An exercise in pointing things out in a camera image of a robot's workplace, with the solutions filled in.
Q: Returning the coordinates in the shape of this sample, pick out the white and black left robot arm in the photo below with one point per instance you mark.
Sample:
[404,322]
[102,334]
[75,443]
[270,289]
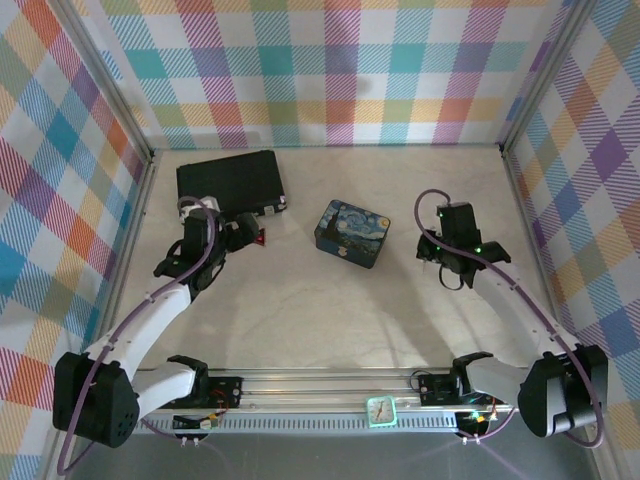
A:
[160,310]

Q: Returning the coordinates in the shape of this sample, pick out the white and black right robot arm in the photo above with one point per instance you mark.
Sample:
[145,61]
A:
[505,300]

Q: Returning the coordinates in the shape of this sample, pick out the black hard case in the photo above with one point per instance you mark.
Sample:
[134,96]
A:
[230,180]

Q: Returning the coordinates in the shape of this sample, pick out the starry night tin box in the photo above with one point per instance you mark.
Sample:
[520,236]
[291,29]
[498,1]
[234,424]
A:
[350,225]

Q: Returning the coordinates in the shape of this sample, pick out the mint green square clock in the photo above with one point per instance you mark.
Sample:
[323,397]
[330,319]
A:
[380,411]

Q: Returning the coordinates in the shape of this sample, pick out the small circuit board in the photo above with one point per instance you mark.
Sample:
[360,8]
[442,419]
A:
[480,417]
[207,424]

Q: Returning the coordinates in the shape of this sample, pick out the aluminium frame side bar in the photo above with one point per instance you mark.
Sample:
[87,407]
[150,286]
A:
[526,215]
[136,215]

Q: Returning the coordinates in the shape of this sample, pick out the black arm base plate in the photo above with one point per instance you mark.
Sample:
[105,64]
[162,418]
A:
[430,385]
[230,387]

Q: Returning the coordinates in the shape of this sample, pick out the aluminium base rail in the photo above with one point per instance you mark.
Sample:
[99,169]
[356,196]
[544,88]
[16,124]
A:
[310,390]

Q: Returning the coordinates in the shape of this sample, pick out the aluminium frame post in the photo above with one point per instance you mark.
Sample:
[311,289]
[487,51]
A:
[100,75]
[545,75]

